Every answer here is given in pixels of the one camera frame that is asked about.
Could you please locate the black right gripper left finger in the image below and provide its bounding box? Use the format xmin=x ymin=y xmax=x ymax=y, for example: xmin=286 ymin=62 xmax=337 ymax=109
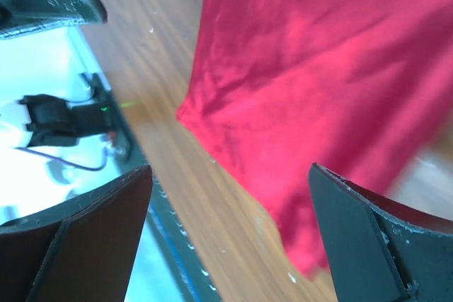
xmin=1 ymin=165 xmax=153 ymax=302

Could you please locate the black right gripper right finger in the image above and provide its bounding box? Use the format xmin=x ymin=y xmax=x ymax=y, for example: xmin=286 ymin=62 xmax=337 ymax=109
xmin=309 ymin=163 xmax=452 ymax=302

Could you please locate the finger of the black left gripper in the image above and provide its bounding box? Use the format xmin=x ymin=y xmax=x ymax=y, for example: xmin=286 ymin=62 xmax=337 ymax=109
xmin=1 ymin=0 xmax=108 ymax=40

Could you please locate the red cloth napkin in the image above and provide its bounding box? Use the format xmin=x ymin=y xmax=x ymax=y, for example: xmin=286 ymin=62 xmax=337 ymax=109
xmin=176 ymin=0 xmax=452 ymax=276

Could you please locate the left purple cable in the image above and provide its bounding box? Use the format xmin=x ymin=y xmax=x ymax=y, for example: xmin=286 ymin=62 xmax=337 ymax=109
xmin=14 ymin=146 xmax=109 ymax=173

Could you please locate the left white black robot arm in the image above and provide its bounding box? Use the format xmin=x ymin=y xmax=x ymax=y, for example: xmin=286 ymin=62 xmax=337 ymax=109
xmin=1 ymin=0 xmax=120 ymax=154

